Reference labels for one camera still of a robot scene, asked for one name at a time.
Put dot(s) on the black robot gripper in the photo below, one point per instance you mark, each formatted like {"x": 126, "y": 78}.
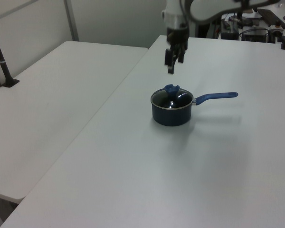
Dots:
{"x": 178, "y": 38}

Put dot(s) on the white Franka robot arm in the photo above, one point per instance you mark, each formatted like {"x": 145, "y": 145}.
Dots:
{"x": 199, "y": 12}

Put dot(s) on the glass lid blue knob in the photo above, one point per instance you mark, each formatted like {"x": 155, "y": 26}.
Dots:
{"x": 172, "y": 97}

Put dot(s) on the white side table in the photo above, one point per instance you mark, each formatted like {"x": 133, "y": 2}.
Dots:
{"x": 50, "y": 107}

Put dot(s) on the black electronics box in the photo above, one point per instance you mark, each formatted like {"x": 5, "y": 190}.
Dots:
{"x": 255, "y": 35}

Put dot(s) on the grey partition frame post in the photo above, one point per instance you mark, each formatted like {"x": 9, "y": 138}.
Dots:
{"x": 71, "y": 20}

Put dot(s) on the black keyboard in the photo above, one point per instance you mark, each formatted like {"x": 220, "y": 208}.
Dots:
{"x": 272, "y": 16}

